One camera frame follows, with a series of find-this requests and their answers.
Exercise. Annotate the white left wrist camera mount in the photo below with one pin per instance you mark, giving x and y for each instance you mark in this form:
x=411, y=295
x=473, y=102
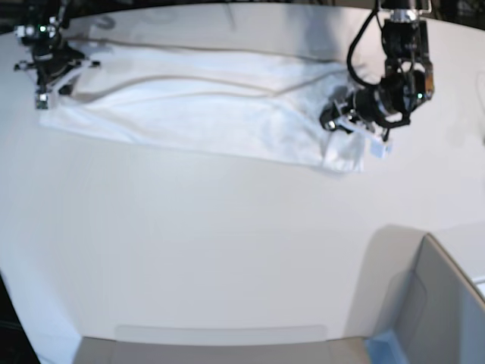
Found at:
x=367, y=136

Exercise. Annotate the grey storage bin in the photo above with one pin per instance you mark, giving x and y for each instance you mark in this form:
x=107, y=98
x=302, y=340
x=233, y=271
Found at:
x=432, y=313

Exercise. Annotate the white printed t-shirt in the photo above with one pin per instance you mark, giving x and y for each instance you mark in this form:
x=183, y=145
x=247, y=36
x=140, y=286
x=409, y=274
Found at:
x=227, y=102

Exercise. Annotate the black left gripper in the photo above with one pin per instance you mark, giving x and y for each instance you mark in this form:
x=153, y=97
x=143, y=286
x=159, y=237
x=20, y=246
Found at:
x=388, y=107

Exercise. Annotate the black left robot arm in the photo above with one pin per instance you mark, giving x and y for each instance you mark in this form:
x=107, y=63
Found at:
x=407, y=82

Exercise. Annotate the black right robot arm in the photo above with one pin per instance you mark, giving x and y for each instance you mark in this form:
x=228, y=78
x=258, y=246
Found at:
x=43, y=23

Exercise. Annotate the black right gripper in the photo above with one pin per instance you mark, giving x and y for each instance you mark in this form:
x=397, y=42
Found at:
x=53, y=56

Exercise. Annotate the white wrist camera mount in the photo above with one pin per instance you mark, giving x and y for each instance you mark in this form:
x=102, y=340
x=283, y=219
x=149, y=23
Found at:
x=50, y=79
x=367, y=136

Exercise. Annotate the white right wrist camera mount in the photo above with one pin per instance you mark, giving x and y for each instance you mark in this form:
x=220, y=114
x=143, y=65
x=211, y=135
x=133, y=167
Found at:
x=50, y=79

